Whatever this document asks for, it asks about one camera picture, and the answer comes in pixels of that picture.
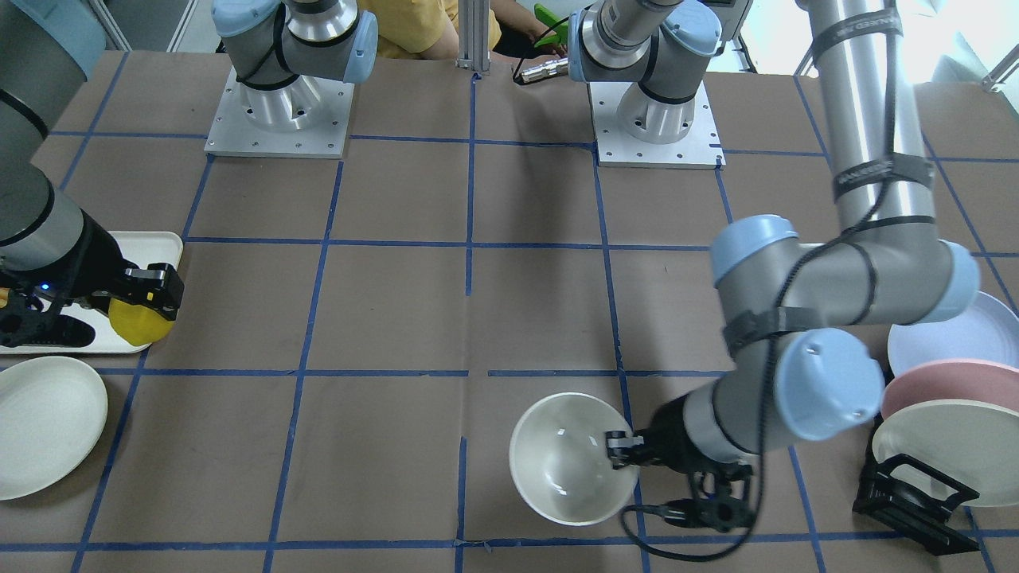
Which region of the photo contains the yellow lemon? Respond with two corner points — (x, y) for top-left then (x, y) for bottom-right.
(107, 298), (175, 347)

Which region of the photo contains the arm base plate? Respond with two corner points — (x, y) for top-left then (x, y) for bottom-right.
(588, 81), (727, 170)
(204, 69), (356, 160)

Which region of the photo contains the light blue plate in rack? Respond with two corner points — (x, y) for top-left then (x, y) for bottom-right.
(887, 291), (1018, 375)

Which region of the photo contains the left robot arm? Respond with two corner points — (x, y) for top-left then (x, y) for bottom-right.
(607, 1), (979, 532)

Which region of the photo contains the cream round plate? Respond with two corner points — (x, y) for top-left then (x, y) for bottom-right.
(1, 356), (108, 501)

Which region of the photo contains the green grabber tool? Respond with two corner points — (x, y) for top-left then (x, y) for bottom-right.
(533, 3), (570, 47)

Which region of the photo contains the white ceramic bowl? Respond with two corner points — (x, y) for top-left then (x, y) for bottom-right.
(507, 392), (639, 527)

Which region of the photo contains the white rectangular tray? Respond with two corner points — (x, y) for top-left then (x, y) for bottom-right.
(1, 231), (183, 356)

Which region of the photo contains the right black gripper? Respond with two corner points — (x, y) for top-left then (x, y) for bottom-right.
(1, 214), (185, 349)

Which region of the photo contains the black dish rack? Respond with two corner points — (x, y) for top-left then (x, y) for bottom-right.
(853, 453), (979, 557)

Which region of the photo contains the aluminium frame post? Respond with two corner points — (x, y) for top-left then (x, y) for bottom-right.
(455, 0), (491, 76)

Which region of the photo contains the person in yellow shirt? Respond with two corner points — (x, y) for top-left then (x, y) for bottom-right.
(357, 1), (567, 63)

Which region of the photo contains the pink plate in rack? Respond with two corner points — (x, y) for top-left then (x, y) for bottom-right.
(880, 358), (1018, 418)

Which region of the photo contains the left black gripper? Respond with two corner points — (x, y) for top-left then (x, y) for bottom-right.
(605, 394), (756, 532)

